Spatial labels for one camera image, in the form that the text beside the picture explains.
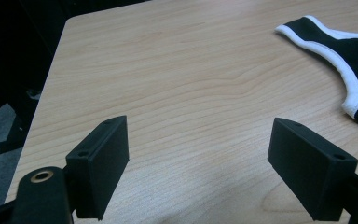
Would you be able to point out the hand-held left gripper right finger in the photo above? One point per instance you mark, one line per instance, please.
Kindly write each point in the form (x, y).
(310, 168)

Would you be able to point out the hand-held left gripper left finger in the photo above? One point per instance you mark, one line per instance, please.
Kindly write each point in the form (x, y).
(99, 168)

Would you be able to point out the black stand base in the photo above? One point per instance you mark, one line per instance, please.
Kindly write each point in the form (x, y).
(15, 133)

